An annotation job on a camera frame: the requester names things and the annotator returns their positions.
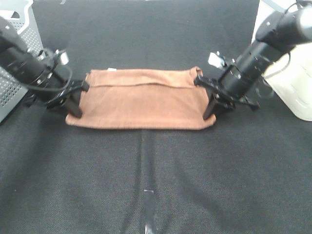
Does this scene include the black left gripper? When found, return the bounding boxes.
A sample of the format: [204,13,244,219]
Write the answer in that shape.
[24,80,89,117]

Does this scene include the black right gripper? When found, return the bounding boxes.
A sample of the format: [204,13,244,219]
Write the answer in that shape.
[194,74,260,120]

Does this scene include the brown towel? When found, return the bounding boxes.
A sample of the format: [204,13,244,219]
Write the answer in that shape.
[65,66,216,130]

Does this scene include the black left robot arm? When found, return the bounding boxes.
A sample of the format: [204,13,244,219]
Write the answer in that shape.
[0,18,89,118]

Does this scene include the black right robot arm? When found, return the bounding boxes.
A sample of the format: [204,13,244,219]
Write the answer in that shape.
[194,0,312,120]

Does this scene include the white plastic bin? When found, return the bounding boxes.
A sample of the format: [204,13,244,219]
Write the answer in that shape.
[252,0,312,121]

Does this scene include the grey perforated basket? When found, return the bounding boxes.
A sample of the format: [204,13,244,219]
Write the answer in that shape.
[0,0,43,122]

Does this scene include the grey tape strip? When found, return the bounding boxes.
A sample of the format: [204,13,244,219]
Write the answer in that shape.
[144,190,156,234]

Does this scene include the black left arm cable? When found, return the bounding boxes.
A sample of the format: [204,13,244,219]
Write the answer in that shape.
[23,48,74,93]

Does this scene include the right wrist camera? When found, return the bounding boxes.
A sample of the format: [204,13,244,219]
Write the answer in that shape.
[207,51,228,69]

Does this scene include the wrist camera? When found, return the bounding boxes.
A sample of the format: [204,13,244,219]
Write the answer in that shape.
[207,51,228,69]
[55,50,69,65]

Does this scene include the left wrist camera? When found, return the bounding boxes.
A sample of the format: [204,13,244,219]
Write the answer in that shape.
[55,50,69,65]

